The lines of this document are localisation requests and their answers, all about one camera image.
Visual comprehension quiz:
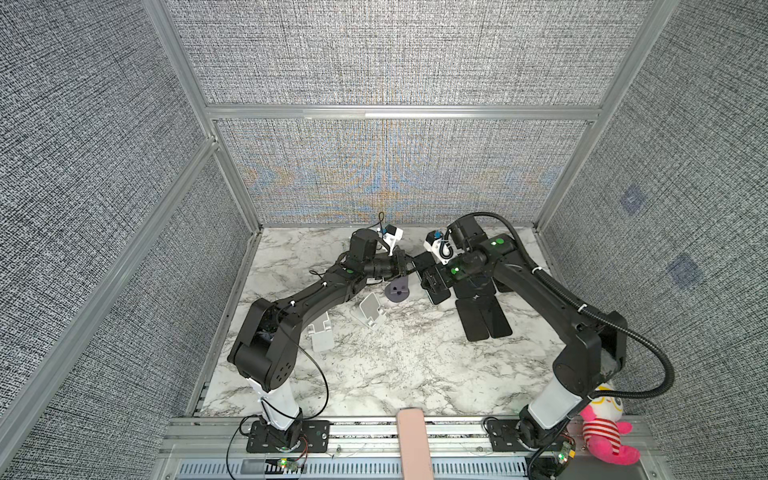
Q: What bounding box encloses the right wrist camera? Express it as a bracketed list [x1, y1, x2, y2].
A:
[423, 215, 488, 265]

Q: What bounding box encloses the black phone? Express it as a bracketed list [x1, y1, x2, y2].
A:
[453, 276, 496, 299]
[413, 252, 451, 305]
[478, 296, 513, 339]
[455, 297, 490, 342]

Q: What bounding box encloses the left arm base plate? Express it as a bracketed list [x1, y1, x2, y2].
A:
[246, 420, 331, 455]

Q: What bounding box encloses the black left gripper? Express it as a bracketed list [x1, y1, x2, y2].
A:
[362, 251, 422, 282]

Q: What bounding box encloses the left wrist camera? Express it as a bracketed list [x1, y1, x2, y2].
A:
[348, 224, 404, 261]

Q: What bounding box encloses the purple round phone stand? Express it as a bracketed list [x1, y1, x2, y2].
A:
[384, 276, 410, 303]

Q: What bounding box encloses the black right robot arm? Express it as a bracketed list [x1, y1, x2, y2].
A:
[415, 234, 627, 449]

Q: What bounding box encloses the pink bar front centre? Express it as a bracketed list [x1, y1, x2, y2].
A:
[396, 408, 434, 480]

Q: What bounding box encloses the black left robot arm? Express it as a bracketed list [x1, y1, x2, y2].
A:
[227, 248, 414, 449]

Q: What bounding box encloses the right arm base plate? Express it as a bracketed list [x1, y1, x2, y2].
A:
[481, 416, 535, 453]

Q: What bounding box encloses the white front phone stand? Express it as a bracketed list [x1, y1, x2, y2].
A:
[352, 292, 386, 328]

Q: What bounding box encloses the black corrugated cable hose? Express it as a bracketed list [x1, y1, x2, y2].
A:
[455, 212, 676, 401]

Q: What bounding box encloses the pink plush toy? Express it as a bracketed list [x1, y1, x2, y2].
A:
[580, 396, 641, 466]

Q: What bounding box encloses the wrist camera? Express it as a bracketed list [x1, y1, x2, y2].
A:
[423, 215, 488, 265]
[348, 224, 404, 261]

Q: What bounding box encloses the aluminium front rail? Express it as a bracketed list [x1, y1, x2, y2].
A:
[150, 416, 674, 479]

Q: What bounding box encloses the white folding phone stand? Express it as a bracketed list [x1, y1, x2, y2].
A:
[307, 312, 335, 353]

